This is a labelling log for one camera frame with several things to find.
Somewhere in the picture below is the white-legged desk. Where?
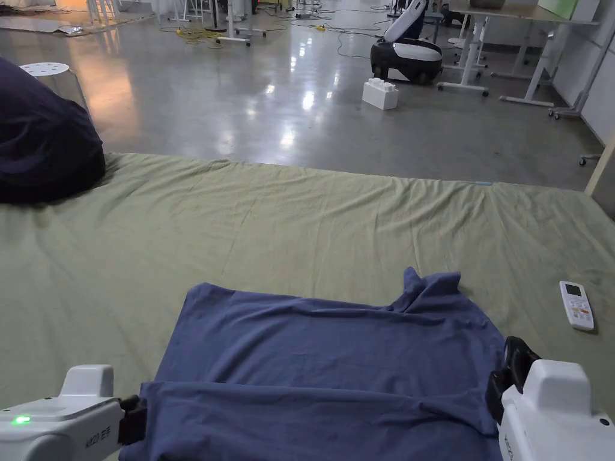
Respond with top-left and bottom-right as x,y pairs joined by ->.
436,0 -> 601,107

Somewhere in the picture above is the white remote control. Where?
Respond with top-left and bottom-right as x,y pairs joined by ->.
559,280 -> 596,332

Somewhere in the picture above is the yellow cable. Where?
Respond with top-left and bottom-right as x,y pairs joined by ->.
177,26 -> 228,45

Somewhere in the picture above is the white and black robot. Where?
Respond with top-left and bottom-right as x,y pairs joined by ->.
369,0 -> 443,88

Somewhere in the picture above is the bed with pale green sheet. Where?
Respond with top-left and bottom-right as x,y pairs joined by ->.
0,152 -> 615,461

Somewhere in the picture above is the dark navy cloth pile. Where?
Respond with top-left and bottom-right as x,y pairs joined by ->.
0,56 -> 106,205

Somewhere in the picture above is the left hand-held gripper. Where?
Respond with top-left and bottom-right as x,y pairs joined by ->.
0,364 -> 148,461

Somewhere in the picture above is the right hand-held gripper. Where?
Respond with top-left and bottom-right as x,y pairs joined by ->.
485,336 -> 615,461

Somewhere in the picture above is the white-legged wheeled table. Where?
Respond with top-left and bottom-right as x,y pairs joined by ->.
168,0 -> 268,47

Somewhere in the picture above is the white round stool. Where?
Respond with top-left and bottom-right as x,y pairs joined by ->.
19,62 -> 91,122

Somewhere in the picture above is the flat cardboard sheet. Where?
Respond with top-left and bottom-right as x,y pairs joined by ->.
0,16 -> 89,37

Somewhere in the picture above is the white brick-shaped block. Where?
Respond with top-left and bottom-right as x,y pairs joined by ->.
362,78 -> 400,112

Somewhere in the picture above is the dark blue shirt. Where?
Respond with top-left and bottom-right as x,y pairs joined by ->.
118,266 -> 506,461

